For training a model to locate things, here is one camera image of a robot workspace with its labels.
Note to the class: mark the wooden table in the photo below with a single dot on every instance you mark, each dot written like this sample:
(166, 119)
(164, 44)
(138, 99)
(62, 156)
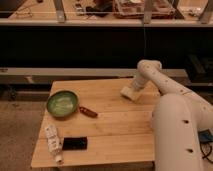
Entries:
(120, 134)

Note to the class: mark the black rectangular box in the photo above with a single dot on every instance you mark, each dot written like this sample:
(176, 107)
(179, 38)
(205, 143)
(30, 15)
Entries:
(74, 143)

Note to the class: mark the blue device with cable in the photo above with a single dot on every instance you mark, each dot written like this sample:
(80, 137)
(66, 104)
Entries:
(206, 140)

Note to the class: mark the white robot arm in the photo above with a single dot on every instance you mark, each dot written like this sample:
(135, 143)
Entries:
(178, 116)

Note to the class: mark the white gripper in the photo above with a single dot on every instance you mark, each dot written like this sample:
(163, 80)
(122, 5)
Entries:
(138, 84)

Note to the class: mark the white sponge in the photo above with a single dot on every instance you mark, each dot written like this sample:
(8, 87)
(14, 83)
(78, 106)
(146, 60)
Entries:
(130, 93)

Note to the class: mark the white tube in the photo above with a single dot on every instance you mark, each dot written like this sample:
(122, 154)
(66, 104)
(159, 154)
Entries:
(54, 143)

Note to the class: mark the green frying pan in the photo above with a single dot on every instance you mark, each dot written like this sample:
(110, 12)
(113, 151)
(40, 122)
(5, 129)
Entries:
(64, 103)

